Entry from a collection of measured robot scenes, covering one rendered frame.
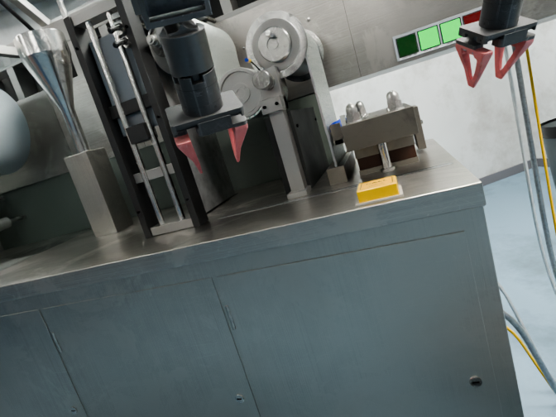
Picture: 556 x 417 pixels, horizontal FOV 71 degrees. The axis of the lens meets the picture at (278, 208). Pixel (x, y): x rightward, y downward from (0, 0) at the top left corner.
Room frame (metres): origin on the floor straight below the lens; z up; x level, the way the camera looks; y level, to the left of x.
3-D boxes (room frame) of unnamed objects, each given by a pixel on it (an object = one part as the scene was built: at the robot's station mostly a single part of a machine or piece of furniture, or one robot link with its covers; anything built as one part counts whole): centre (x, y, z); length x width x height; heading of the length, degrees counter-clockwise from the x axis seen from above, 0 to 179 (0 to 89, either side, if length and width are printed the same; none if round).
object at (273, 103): (0.94, -0.06, 1.05); 0.06 x 0.05 x 0.31; 161
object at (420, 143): (1.05, -0.42, 0.96); 0.10 x 0.03 x 0.11; 161
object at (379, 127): (1.06, -0.33, 1.00); 0.40 x 0.16 x 0.06; 161
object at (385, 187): (0.70, -0.18, 0.91); 0.07 x 0.07 x 0.02; 71
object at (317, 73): (1.06, -0.20, 1.11); 0.23 x 0.01 x 0.18; 161
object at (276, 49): (0.95, -0.10, 1.25); 0.07 x 0.02 x 0.07; 71
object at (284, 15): (0.96, -0.11, 1.25); 0.15 x 0.01 x 0.15; 71
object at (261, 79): (0.90, -0.05, 1.18); 0.04 x 0.02 x 0.04; 71
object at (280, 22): (1.08, -0.15, 1.25); 0.26 x 0.12 x 0.12; 161
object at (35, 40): (1.30, 0.54, 1.50); 0.14 x 0.14 x 0.06
